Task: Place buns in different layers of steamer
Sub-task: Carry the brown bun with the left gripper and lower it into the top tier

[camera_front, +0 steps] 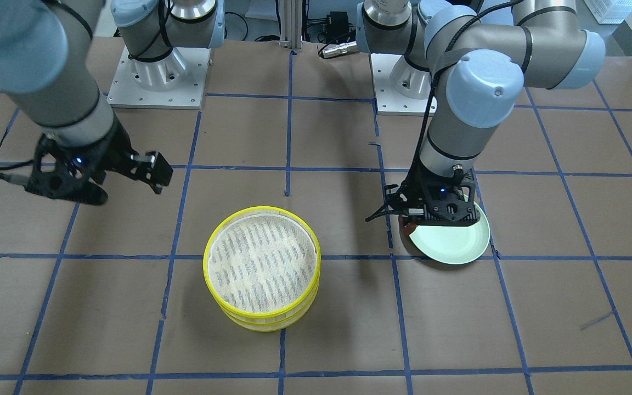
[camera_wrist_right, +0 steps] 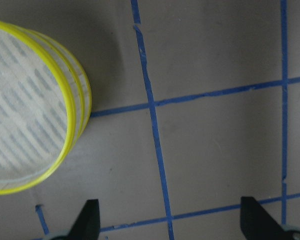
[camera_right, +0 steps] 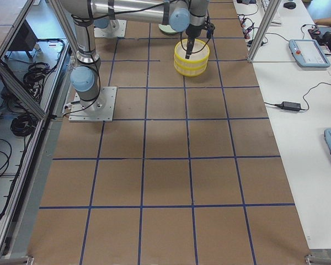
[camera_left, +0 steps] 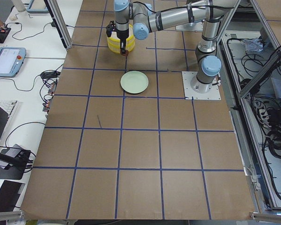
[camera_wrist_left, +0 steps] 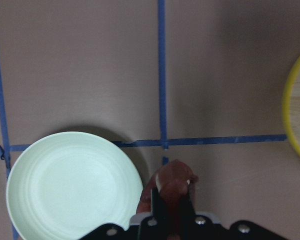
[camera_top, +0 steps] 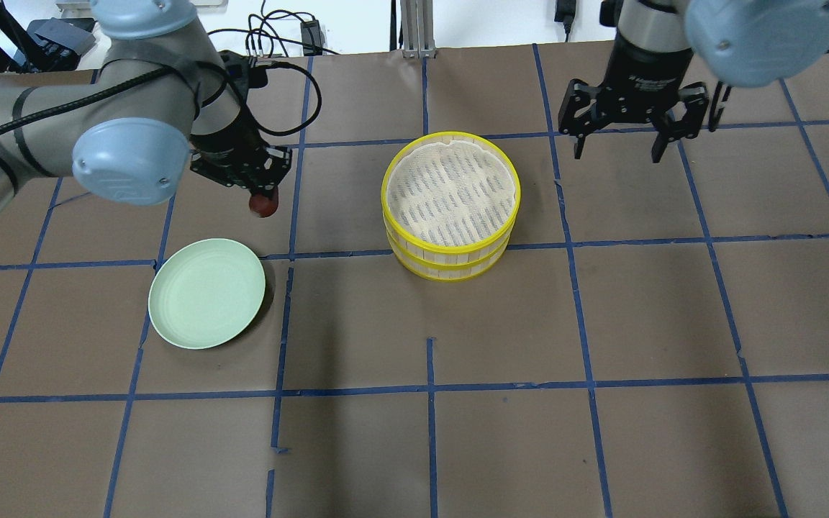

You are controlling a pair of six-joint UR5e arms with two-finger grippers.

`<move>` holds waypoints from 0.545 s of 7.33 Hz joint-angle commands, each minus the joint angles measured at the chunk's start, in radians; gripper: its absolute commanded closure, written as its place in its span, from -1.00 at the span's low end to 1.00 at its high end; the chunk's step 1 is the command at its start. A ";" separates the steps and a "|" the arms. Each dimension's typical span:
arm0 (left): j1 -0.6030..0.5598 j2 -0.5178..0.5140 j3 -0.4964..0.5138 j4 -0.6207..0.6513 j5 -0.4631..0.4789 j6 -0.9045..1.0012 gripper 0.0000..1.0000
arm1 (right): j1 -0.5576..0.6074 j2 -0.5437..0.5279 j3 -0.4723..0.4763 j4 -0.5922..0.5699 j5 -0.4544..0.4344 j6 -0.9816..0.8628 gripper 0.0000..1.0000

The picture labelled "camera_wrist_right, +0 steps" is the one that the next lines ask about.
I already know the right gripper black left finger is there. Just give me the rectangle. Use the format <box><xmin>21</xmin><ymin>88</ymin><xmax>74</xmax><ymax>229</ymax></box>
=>
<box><xmin>67</xmin><ymin>199</ymin><xmax>101</xmax><ymax>240</ymax></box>

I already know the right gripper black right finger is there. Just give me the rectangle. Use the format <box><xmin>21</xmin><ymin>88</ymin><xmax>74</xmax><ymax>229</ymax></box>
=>
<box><xmin>239</xmin><ymin>196</ymin><xmax>284</xmax><ymax>240</ymax></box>

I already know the yellow bamboo steamer layer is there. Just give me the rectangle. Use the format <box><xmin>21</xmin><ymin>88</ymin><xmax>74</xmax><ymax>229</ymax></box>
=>
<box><xmin>0</xmin><ymin>21</ymin><xmax>85</xmax><ymax>195</ymax></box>
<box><xmin>27</xmin><ymin>28</ymin><xmax>93</xmax><ymax>141</ymax></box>

